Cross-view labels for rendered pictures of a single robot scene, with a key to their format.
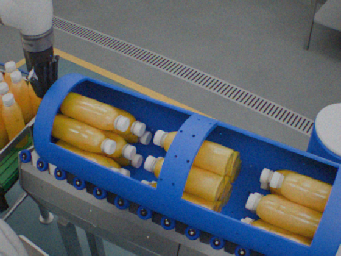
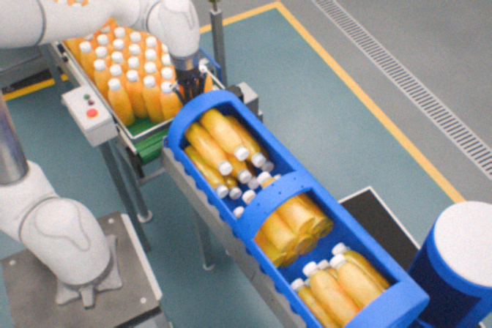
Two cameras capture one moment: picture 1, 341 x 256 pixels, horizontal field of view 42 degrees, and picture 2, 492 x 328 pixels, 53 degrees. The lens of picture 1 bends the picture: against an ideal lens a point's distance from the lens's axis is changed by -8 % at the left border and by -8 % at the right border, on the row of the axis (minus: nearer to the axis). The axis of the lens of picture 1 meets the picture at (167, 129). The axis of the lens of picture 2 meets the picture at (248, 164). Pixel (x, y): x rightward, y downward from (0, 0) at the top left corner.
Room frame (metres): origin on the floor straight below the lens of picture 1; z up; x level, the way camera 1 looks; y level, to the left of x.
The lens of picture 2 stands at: (0.16, -0.34, 2.36)
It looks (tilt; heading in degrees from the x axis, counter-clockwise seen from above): 54 degrees down; 29
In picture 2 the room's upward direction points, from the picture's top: 2 degrees counter-clockwise
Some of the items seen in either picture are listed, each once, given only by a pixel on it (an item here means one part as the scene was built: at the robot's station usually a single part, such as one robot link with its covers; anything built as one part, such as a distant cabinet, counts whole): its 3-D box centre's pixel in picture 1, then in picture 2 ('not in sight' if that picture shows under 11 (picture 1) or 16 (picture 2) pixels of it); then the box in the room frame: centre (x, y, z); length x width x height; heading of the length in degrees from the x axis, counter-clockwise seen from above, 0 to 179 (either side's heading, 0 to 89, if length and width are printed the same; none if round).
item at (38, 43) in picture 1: (38, 36); (184, 54); (1.05, 0.35, 1.39); 0.09 x 0.09 x 0.06
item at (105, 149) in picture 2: not in sight; (124, 198); (0.95, 0.73, 0.50); 0.04 x 0.04 x 1.00; 62
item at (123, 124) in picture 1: (123, 124); (242, 154); (0.96, 0.12, 1.16); 0.04 x 0.02 x 0.04; 152
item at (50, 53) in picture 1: (41, 58); (187, 73); (1.05, 0.35, 1.32); 0.08 x 0.07 x 0.09; 152
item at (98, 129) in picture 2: not in sight; (90, 114); (0.95, 0.73, 1.05); 0.20 x 0.10 x 0.10; 62
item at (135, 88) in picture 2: not in sight; (138, 95); (1.14, 0.67, 0.99); 0.07 x 0.07 x 0.19
